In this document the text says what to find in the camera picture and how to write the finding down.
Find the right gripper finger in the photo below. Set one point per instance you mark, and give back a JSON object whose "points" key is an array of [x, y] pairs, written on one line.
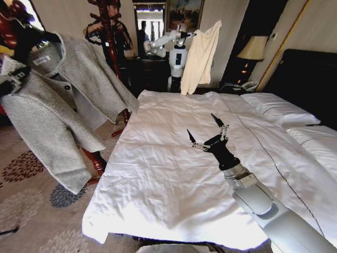
{"points": [[224, 131], [192, 139]]}

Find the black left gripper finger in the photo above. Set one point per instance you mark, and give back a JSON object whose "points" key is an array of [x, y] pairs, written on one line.
{"points": [[21, 73]]}

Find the grey knit jacket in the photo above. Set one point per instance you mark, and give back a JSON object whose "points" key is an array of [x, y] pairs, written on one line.
{"points": [[52, 105]]}

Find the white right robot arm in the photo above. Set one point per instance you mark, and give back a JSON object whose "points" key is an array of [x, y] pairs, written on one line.
{"points": [[276, 224]]}

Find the white bed quilt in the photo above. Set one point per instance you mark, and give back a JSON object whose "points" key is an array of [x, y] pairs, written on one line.
{"points": [[171, 158]]}

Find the black clothes hanger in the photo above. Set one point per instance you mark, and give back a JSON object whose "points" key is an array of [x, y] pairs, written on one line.
{"points": [[34, 34]]}

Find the dark bed headboard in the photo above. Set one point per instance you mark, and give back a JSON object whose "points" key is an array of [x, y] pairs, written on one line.
{"points": [[310, 79]]}

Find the white desk telephone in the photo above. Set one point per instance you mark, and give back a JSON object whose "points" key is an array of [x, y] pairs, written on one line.
{"points": [[248, 85]]}

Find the white pillow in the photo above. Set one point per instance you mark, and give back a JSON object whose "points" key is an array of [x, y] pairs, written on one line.
{"points": [[316, 142], [279, 108]]}

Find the cream hanging garment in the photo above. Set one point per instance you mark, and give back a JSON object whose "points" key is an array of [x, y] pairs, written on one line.
{"points": [[200, 60]]}

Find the dark wooden dresser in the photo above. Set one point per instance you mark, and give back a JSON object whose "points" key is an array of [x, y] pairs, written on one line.
{"points": [[152, 73]]}

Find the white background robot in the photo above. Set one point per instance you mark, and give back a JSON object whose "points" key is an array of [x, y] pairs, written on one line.
{"points": [[177, 58]]}

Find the table lamp cream shade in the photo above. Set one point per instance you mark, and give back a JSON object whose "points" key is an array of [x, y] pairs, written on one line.
{"points": [[252, 48]]}

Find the red wooden coat stand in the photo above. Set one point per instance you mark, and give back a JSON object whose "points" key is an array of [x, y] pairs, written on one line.
{"points": [[111, 52]]}

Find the white robot front shell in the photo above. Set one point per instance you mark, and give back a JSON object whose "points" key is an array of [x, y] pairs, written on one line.
{"points": [[168, 249]]}

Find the person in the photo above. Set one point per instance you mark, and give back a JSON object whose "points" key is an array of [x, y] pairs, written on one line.
{"points": [[142, 37]]}

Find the framed landscape painting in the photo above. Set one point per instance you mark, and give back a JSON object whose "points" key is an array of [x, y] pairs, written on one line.
{"points": [[184, 13]]}

